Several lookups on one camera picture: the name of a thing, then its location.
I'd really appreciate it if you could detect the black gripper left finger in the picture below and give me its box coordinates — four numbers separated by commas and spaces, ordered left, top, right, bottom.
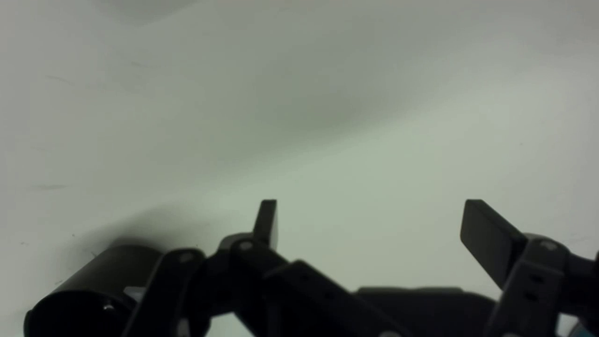
122, 199, 390, 337

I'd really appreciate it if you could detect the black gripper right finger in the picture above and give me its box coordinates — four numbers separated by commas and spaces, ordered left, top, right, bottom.
459, 199, 599, 337

